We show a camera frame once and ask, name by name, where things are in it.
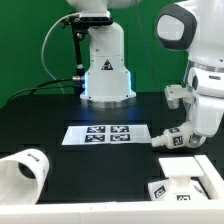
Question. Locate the white marker sheet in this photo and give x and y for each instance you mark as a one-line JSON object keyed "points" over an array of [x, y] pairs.
{"points": [[106, 134]]}

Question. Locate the black camera pole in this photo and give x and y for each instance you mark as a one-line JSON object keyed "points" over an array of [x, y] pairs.
{"points": [[79, 31]]}

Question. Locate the white frame wall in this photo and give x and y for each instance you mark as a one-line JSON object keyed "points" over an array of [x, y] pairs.
{"points": [[210, 211]]}

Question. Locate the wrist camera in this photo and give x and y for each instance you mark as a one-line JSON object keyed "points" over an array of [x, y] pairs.
{"points": [[176, 93]]}

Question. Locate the white lamp shade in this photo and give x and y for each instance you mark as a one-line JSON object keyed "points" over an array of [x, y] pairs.
{"points": [[22, 176]]}

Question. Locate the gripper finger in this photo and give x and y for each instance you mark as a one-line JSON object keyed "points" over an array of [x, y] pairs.
{"points": [[196, 140]]}

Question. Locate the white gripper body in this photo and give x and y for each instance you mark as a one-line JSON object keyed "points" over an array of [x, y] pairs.
{"points": [[207, 109]]}

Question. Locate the white lamp bulb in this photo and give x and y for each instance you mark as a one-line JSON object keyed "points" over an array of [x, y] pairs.
{"points": [[175, 137]]}

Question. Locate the white lamp base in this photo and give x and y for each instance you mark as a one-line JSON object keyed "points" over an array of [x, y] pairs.
{"points": [[178, 185]]}

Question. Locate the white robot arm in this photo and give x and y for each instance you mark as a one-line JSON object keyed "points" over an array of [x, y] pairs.
{"points": [[196, 26]]}

